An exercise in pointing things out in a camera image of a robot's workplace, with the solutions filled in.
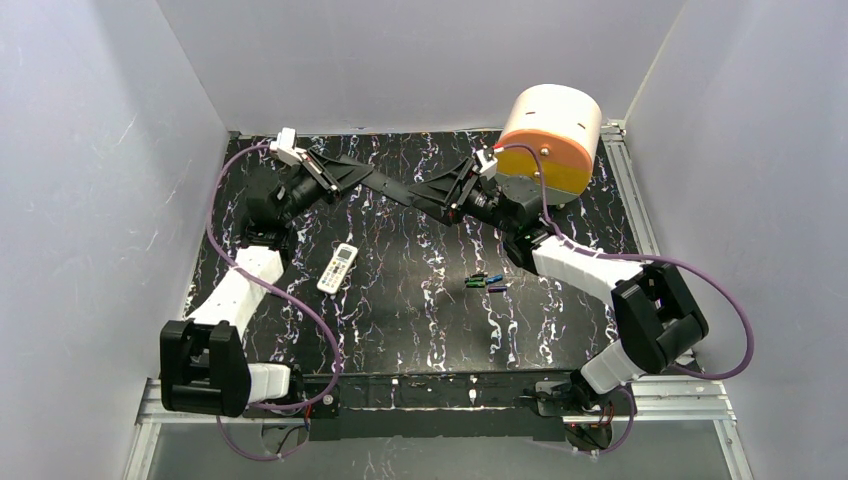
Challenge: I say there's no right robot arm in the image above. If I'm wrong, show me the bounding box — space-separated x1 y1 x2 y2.
409 164 709 406

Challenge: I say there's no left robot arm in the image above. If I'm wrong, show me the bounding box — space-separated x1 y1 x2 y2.
160 225 340 417

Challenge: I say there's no white remote control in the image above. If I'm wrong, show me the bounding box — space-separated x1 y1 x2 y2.
317 243 359 295

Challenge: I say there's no pink orange cylindrical drawer box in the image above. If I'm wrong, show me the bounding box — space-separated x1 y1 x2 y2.
497 84 602 206

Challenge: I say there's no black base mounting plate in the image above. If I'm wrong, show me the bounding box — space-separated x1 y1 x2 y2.
241 369 631 444

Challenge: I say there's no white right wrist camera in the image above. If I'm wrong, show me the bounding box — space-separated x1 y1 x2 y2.
472 147 498 180

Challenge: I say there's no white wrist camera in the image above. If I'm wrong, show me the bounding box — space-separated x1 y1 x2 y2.
269 127 306 166
472 147 498 180

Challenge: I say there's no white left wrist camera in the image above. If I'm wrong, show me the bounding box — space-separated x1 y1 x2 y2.
269 127 306 166

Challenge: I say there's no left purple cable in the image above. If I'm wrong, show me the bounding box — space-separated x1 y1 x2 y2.
206 139 344 462

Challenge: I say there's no purple cable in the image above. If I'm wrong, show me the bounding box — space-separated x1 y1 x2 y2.
206 139 344 462
493 142 756 458

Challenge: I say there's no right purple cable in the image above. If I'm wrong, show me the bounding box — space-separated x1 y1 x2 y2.
493 142 756 458

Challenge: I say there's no aluminium frame rail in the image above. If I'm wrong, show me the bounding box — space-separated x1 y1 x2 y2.
122 119 753 480

